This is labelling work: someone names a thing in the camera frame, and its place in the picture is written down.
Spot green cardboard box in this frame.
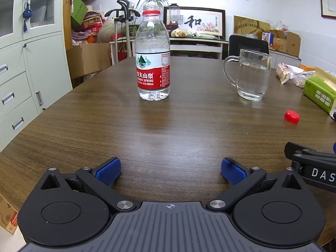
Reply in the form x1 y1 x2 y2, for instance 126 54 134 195
70 0 89 28

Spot red bottle cap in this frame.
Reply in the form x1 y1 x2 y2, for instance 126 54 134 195
284 110 300 124

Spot clear glass mug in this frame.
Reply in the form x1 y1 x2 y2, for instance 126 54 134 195
223 49 272 101

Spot framed flower picture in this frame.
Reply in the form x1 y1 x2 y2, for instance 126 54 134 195
163 6 226 40

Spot clear plastic snack bags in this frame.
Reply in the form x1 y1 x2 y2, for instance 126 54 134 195
275 63 316 88

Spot blender with dark base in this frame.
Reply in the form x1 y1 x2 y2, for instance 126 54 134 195
168 3 182 31

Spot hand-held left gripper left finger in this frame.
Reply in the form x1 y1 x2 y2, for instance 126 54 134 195
39 157 135 213

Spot pile of bags and clothes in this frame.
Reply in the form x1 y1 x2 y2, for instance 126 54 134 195
71 10 116 45

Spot large brown cardboard box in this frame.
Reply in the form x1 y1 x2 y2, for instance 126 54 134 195
65 42 112 79

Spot green tissue box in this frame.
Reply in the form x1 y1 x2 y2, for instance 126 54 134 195
302 67 336 116

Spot red paper bag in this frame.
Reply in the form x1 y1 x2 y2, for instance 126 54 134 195
117 44 128 62

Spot clear plastic water bottle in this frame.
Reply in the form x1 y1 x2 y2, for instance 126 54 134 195
135 5 171 101

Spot upturned grey office chair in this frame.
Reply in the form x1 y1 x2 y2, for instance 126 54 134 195
104 0 141 59

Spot printed cardboard floor box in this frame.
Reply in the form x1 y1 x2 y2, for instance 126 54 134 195
0 194 19 236

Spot flat brown cardboard sheet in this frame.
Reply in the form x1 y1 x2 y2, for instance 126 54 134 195
233 15 271 36

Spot open brown cardboard box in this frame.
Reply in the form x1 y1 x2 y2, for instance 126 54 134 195
269 28 302 57

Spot blue tassel ornament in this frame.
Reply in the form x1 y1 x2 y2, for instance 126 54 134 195
22 0 33 32

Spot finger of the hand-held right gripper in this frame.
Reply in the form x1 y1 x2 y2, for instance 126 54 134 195
285 141 336 161

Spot clear bag of food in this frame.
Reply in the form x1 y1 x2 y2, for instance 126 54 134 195
170 25 195 38

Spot white side table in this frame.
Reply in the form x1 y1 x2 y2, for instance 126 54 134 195
109 36 229 65

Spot white metal cabinet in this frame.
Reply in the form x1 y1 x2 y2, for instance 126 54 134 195
0 0 74 151

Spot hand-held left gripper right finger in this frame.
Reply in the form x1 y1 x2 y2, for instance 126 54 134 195
206 157 302 213

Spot black office chair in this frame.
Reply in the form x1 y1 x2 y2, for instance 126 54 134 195
228 34 270 60

